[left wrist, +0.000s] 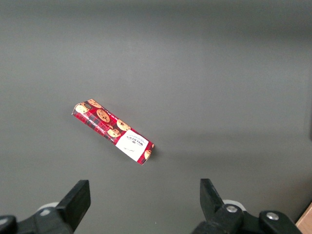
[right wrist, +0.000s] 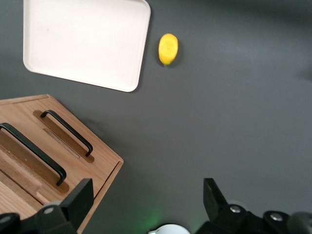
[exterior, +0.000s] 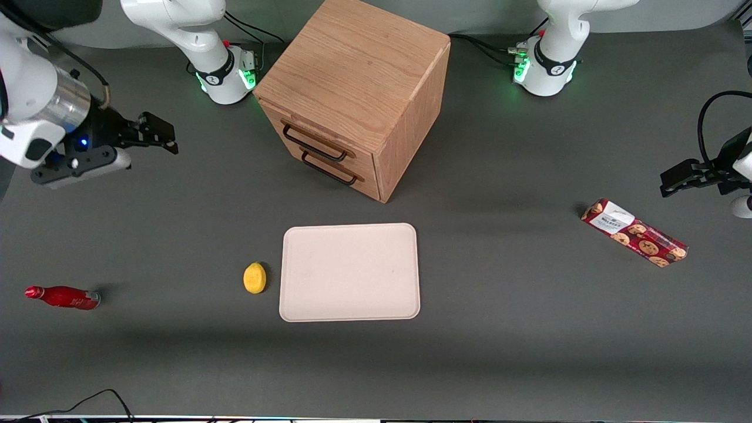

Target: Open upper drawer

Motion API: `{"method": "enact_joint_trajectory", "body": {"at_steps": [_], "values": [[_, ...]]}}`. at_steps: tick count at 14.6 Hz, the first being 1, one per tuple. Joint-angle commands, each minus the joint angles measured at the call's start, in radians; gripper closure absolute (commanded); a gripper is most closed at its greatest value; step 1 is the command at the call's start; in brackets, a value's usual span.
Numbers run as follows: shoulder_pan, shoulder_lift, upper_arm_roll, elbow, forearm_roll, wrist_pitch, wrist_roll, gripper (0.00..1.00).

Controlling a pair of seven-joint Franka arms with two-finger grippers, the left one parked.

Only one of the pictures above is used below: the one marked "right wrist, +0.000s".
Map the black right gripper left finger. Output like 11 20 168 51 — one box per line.
0 178 95 234

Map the white rectangular tray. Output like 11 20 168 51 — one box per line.
22 0 152 93

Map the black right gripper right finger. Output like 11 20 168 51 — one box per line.
195 178 312 234

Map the black metal drawer handle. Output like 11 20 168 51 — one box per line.
0 122 67 187
39 110 94 157

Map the yellow lemon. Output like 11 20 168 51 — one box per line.
158 33 179 66

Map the wooden drawer cabinet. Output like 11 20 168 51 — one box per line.
0 94 124 234

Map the wooden drawer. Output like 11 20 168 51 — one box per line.
0 97 122 195
0 117 98 208

